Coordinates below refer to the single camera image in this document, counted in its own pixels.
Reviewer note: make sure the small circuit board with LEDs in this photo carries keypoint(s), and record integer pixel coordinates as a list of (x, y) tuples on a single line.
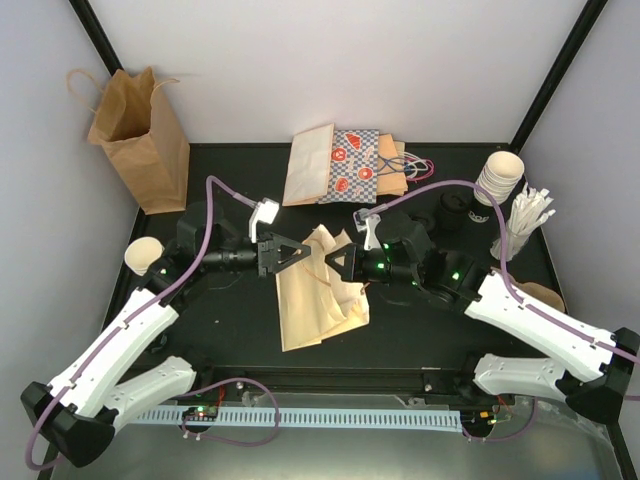
[(200, 413)]

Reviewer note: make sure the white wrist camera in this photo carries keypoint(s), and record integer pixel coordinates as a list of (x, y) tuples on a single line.
[(265, 211), (366, 223)]

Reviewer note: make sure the blue checkered paper bag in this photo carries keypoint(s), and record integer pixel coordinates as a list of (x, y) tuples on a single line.
[(353, 167)]

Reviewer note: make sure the black frame post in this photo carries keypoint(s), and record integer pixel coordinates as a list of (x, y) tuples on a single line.
[(578, 34), (96, 34)]

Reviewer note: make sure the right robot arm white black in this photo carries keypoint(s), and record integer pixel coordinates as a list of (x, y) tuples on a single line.
[(586, 367)]

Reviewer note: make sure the tall black lid stack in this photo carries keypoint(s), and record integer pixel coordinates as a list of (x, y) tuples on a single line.
[(452, 210)]

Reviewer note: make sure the black right frame post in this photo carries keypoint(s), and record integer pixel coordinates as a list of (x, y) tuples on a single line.
[(578, 34)]

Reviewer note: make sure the white flat paper bag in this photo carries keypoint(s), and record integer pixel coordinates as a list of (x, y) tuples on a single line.
[(308, 168)]

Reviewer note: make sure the brown flat paper bag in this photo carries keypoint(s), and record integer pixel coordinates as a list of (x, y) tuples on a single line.
[(391, 179)]

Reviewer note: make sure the cream paper bag with handles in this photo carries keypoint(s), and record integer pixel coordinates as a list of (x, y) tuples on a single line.
[(314, 303)]

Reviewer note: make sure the black left frame post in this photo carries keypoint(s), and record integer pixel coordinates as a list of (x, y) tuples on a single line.
[(96, 34)]

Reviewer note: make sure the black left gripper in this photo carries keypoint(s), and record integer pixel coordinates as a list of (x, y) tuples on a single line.
[(268, 247)]

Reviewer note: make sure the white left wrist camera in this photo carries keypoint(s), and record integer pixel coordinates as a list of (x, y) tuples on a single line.
[(265, 211)]

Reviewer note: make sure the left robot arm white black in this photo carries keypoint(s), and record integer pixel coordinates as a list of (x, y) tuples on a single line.
[(81, 410)]

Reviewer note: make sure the stack of white paper cups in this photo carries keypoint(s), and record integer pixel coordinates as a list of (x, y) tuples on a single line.
[(497, 179)]

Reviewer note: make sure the light blue slotted cable duct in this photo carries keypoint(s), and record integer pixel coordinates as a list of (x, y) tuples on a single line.
[(329, 418)]

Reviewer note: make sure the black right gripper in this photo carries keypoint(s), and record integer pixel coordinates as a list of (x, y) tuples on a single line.
[(353, 271)]

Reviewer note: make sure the left stack of paper cups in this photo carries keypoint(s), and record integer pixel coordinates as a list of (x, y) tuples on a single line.
[(142, 253)]

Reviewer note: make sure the standing brown paper bag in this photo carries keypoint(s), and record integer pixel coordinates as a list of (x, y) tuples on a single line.
[(137, 128)]

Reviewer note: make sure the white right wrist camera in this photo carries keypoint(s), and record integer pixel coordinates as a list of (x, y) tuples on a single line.
[(366, 223)]

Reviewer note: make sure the glass of wrapped stirrers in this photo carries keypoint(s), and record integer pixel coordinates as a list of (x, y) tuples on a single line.
[(530, 210)]

